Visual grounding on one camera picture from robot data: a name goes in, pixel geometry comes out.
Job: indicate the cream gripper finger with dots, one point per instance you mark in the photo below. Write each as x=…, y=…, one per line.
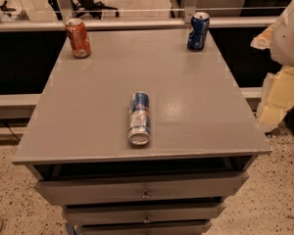
x=263, y=40
x=277, y=99

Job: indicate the blue silver redbull can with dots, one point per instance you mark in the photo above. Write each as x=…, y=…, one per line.
x=139, y=131

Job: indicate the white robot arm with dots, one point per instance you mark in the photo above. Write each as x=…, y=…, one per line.
x=282, y=38

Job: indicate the blue pepsi can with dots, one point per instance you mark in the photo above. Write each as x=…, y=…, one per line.
x=199, y=26

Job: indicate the orange soda can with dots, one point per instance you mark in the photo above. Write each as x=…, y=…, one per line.
x=77, y=34

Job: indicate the grey drawer cabinet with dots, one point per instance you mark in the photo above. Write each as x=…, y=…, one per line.
x=200, y=122

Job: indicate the grey metal railing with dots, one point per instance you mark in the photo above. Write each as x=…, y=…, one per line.
x=226, y=22

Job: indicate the top grey drawer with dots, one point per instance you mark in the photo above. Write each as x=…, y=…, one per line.
x=136, y=189

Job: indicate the grey drawer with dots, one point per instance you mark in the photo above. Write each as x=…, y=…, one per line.
x=136, y=189
x=143, y=214
x=193, y=227

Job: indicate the bottom grey drawer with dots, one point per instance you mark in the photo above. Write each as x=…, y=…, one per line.
x=193, y=227

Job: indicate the middle grey drawer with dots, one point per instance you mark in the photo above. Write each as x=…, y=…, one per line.
x=143, y=214

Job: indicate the black office chair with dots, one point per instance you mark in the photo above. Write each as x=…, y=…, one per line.
x=88, y=0

